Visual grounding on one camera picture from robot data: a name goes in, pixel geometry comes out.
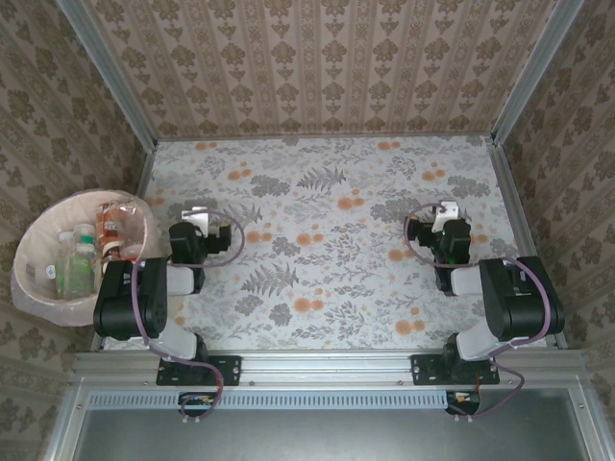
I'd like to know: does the brown label bottle cream cap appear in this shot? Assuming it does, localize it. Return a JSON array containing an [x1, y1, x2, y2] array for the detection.
[[94, 201, 125, 263]]

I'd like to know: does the clear bottle crane print label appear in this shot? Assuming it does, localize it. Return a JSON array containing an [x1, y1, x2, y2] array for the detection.
[[74, 232, 100, 294]]

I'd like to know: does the green label clear bottle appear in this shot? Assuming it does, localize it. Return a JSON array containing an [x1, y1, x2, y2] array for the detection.
[[55, 256, 95, 299]]

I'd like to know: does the round pink waste bin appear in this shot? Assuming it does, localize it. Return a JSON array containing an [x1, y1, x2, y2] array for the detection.
[[10, 189, 158, 328], [9, 188, 160, 328]]

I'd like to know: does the floral tablecloth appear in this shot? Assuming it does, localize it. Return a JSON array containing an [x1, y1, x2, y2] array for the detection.
[[103, 135, 549, 351]]

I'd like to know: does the grey metal panel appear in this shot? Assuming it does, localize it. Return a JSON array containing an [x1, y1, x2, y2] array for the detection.
[[42, 388, 615, 461]]

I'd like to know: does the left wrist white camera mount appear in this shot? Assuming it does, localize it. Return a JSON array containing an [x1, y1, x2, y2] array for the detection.
[[181, 206, 211, 236]]

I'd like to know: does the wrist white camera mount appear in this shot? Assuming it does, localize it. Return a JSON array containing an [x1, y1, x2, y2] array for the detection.
[[181, 206, 211, 236], [430, 200, 461, 234]]

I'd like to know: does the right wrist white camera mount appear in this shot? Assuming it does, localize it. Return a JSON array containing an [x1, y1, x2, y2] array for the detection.
[[430, 200, 461, 234]]

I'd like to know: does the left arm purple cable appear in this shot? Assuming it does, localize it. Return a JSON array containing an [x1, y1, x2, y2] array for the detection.
[[132, 206, 247, 424]]

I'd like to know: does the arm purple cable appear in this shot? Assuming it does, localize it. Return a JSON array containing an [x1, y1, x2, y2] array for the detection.
[[401, 200, 554, 424], [132, 206, 247, 424]]

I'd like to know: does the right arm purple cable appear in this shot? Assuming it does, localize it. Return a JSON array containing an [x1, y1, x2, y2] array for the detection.
[[401, 200, 554, 424]]

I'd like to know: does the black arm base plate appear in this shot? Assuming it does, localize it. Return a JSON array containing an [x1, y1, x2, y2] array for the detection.
[[410, 353, 501, 387], [156, 353, 242, 387]]

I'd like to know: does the black connector with wires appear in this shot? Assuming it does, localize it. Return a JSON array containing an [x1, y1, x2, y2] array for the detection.
[[445, 389, 481, 417], [177, 391, 217, 418]]

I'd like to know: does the aluminium mounting rail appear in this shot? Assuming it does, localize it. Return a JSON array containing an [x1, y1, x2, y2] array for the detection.
[[71, 349, 590, 388]]

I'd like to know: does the slotted grey cable duct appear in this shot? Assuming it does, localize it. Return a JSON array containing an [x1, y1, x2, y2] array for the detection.
[[88, 389, 446, 410]]

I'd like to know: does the aluminium frame post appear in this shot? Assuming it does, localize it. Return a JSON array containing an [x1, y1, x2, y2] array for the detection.
[[56, 0, 160, 150], [490, 0, 586, 145]]

